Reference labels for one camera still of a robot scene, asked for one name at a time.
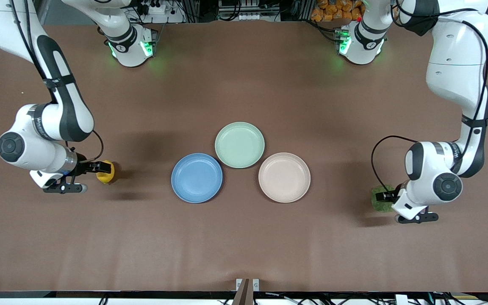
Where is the green lettuce leaf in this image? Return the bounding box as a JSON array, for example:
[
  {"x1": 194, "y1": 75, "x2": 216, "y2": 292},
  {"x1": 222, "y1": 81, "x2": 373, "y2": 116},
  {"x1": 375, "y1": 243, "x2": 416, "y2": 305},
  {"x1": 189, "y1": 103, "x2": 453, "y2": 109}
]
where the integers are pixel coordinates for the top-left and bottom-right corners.
[{"x1": 370, "y1": 184, "x2": 397, "y2": 212}]

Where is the yellow lemon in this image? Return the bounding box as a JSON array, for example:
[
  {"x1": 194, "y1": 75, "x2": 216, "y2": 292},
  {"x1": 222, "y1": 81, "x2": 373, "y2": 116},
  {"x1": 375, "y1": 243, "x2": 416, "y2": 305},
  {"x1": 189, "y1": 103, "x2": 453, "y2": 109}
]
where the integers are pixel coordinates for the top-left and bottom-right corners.
[{"x1": 96, "y1": 160, "x2": 116, "y2": 184}]

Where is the blue plate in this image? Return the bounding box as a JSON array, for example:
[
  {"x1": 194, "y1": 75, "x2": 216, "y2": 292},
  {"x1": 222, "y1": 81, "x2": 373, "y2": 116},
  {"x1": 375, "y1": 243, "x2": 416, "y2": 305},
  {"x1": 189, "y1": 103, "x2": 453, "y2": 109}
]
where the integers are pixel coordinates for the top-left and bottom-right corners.
[{"x1": 171, "y1": 153, "x2": 224, "y2": 204}]

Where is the beige plate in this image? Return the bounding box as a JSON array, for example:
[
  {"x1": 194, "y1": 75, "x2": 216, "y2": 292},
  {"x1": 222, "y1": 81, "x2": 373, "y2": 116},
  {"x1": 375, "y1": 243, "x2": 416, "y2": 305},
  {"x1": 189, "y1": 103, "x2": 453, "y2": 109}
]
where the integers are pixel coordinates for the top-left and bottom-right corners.
[{"x1": 258, "y1": 152, "x2": 311, "y2": 203}]

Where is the light green plate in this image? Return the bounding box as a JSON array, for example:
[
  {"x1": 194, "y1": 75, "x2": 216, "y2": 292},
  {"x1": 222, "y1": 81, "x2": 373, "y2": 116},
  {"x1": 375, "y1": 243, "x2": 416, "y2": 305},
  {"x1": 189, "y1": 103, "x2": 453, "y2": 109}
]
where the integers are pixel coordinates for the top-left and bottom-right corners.
[{"x1": 214, "y1": 122, "x2": 266, "y2": 169}]

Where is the white power strip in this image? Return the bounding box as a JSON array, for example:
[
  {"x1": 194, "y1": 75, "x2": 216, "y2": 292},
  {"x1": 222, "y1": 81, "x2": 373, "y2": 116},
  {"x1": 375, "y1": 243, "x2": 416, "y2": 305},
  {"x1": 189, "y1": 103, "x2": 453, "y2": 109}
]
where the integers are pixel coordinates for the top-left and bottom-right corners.
[{"x1": 141, "y1": 2, "x2": 185, "y2": 24}]

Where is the orange packaged snacks pile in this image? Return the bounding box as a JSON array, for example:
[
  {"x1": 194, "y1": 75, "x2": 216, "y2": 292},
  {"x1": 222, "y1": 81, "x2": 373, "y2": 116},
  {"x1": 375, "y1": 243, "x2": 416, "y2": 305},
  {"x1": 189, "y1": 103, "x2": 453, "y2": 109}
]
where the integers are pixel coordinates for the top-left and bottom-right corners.
[{"x1": 311, "y1": 0, "x2": 365, "y2": 22}]

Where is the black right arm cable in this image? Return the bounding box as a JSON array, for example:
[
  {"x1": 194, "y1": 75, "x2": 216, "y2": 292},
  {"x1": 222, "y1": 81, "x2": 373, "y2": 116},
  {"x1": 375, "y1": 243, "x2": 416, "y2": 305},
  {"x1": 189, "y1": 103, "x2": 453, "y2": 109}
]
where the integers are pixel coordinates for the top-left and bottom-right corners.
[{"x1": 9, "y1": 0, "x2": 104, "y2": 166}]

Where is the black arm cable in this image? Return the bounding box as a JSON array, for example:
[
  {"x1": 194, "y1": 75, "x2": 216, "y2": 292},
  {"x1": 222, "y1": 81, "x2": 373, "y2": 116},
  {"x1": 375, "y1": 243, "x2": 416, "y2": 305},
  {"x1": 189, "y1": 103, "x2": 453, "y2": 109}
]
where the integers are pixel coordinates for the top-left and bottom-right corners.
[
  {"x1": 370, "y1": 0, "x2": 488, "y2": 193},
  {"x1": 9, "y1": 0, "x2": 104, "y2": 166}
]

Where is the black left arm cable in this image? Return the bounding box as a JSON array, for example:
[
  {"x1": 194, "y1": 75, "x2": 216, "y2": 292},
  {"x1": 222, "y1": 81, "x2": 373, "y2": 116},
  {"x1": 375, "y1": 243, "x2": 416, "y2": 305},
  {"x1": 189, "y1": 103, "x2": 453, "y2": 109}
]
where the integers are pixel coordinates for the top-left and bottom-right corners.
[{"x1": 370, "y1": 0, "x2": 488, "y2": 193}]

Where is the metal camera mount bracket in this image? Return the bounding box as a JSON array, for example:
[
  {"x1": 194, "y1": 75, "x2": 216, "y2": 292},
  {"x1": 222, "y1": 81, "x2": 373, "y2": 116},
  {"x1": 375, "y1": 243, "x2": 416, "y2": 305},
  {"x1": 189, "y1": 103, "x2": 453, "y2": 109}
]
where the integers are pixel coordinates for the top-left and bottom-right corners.
[{"x1": 236, "y1": 278, "x2": 260, "y2": 305}]

